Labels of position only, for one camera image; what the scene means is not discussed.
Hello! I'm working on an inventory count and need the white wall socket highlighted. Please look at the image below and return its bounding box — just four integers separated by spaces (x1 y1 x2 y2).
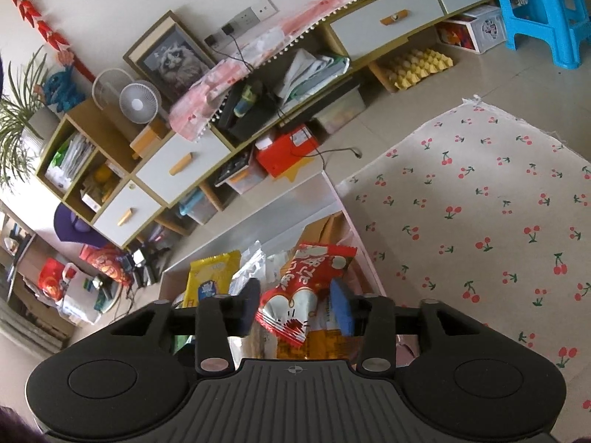
232 0 279 33

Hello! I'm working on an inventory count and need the black power plug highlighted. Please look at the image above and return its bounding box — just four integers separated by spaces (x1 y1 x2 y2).
204 22 237 48

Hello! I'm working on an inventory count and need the potted green plant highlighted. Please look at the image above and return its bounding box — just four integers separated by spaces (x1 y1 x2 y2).
0 45 63 190

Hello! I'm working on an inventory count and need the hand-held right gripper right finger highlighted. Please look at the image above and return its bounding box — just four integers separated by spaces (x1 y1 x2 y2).
330 278 484 375

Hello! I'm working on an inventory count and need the black basket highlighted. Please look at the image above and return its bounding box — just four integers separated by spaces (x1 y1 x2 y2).
216 79 280 143

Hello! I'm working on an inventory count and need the black camera device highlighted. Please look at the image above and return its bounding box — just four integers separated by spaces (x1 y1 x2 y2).
120 248 160 288

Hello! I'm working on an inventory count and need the purple cap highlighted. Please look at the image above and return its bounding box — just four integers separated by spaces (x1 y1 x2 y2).
54 202 103 246

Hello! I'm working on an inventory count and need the red box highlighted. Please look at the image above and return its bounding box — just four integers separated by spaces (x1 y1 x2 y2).
255 123 320 179

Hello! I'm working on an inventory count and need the gold snack packet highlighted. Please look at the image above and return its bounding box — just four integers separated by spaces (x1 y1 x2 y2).
299 211 355 259

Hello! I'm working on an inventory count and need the wooden cabinet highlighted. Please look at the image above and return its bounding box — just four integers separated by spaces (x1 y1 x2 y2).
36 0 502 249

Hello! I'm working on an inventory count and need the tan cardboard box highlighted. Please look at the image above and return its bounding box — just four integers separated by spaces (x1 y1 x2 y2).
129 127 168 160

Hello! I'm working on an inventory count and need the yellow snack packet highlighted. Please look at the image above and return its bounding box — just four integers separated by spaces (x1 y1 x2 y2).
184 250 243 309

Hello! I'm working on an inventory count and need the framed cat picture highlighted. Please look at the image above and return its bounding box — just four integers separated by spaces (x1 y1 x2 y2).
123 10 218 103

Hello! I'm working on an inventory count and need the brown shelf unit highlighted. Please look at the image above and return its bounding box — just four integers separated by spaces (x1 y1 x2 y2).
0 210 42 287

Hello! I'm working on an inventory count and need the cherry print cloth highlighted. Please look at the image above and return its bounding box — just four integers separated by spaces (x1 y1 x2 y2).
336 96 591 381

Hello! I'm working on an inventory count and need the yellow egg tray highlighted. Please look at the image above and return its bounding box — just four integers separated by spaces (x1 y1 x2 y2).
368 47 454 94

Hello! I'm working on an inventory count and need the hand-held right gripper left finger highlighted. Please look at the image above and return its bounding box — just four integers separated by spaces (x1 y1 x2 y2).
111 278 262 376

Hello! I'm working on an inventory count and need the pink cardboard box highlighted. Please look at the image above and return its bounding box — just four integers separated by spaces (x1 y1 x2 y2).
158 170 420 365

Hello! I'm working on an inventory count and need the clear bin with blue lid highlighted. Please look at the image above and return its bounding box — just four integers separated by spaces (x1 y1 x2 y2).
179 189 219 225

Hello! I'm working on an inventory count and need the dark fuzzy clothing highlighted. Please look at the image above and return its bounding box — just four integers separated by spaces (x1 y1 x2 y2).
0 406 44 443

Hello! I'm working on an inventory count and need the clear bin with dark lid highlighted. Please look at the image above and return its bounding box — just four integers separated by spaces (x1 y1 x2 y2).
215 151 269 195

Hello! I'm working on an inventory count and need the white desk fan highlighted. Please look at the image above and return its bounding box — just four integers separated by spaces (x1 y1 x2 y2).
91 68 163 125

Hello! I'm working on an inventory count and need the pink tasselled cloth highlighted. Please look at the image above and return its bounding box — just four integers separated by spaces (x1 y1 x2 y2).
167 0 374 142

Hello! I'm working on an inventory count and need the red gift bag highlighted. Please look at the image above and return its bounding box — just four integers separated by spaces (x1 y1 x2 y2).
80 244 134 285

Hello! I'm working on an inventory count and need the clear storage bin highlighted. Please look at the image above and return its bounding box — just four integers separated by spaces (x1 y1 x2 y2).
313 87 366 135

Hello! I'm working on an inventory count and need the white shopping bag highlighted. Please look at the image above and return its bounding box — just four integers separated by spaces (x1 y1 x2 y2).
38 258 102 324

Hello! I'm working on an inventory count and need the stack of papers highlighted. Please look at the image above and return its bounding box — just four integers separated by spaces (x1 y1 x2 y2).
274 47 351 103

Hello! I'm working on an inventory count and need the red paper decoration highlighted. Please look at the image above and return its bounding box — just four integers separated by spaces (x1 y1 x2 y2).
4 0 96 83

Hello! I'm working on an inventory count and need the orange snack packet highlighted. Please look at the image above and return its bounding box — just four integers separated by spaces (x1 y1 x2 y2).
277 327 361 361

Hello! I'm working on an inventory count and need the black cable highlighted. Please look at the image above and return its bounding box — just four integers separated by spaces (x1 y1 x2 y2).
276 102 363 169

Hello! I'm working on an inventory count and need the white curtain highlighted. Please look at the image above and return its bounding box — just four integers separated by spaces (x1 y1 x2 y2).
0 302 63 356

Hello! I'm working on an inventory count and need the blue plush toy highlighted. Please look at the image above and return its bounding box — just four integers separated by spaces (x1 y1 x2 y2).
42 65 87 112

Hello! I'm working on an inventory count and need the red and white snack packet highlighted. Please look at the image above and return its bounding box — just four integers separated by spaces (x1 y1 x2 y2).
255 243 358 346

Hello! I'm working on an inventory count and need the blue plastic stool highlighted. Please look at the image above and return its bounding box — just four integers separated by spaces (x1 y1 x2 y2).
491 0 588 68

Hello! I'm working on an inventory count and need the white printed box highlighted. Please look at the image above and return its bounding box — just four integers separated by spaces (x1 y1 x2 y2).
435 6 507 52

